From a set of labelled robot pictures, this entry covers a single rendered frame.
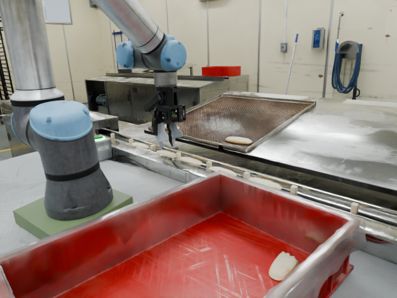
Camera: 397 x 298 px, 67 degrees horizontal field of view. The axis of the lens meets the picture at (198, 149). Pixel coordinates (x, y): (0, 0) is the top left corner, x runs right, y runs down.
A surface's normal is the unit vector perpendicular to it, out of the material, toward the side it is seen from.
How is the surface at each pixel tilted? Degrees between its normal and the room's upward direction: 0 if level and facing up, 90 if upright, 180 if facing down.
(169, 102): 90
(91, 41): 90
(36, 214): 4
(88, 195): 75
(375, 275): 0
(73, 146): 93
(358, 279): 0
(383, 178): 10
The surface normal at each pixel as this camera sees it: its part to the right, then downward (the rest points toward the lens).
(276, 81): -0.70, 0.22
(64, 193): 0.00, 0.07
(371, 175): -0.15, -0.90
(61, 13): 0.72, 0.18
